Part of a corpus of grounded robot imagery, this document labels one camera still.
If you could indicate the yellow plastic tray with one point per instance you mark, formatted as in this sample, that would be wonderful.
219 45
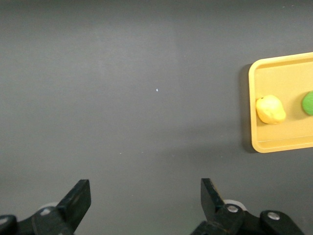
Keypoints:
281 80

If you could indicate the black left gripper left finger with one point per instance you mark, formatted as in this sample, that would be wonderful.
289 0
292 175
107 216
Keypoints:
66 215

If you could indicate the dark grey table mat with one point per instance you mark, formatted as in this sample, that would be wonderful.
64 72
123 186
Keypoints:
122 98

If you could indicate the yellow potato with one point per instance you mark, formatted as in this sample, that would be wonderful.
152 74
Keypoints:
270 110

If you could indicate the green apple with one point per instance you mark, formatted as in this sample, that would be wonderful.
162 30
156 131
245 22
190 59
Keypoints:
308 102

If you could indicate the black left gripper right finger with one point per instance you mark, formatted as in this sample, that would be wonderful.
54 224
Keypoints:
220 220

